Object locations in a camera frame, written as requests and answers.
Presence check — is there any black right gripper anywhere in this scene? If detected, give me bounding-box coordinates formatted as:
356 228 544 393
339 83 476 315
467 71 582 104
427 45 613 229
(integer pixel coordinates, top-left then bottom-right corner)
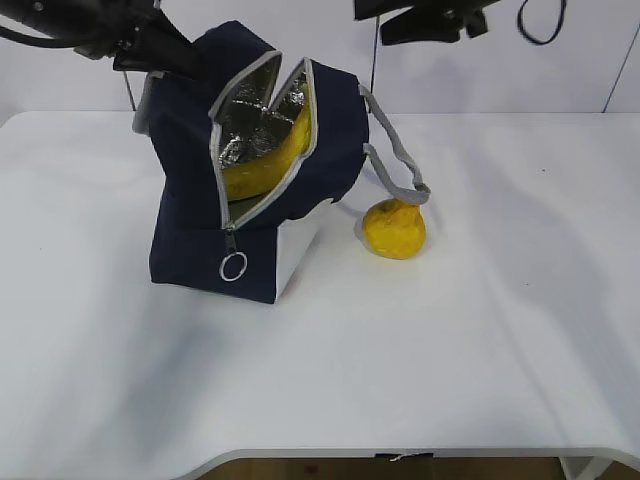
353 0 498 46

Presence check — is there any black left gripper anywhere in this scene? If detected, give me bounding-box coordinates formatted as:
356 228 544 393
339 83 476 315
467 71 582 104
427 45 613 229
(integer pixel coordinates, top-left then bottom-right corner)
73 1 209 81

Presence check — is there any navy blue lunch bag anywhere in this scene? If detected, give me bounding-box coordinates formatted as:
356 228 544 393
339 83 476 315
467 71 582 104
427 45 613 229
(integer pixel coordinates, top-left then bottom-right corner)
133 21 430 304

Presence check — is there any yellow banana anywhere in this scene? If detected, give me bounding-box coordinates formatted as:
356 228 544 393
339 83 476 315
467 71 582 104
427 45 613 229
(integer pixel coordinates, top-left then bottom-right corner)
223 105 312 201

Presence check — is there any yellow pear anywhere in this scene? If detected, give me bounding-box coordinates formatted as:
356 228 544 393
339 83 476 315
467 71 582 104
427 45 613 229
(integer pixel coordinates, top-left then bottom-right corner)
362 198 427 260

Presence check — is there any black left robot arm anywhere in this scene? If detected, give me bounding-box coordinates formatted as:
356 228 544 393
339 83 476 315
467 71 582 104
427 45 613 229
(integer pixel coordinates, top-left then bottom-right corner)
1 0 208 81

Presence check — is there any black tape on table edge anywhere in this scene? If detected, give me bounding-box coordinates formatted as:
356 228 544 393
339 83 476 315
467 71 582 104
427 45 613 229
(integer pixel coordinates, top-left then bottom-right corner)
374 452 433 462

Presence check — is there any black cable loop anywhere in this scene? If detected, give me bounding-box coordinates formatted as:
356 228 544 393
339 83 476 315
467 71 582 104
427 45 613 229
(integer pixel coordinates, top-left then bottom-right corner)
516 0 569 45

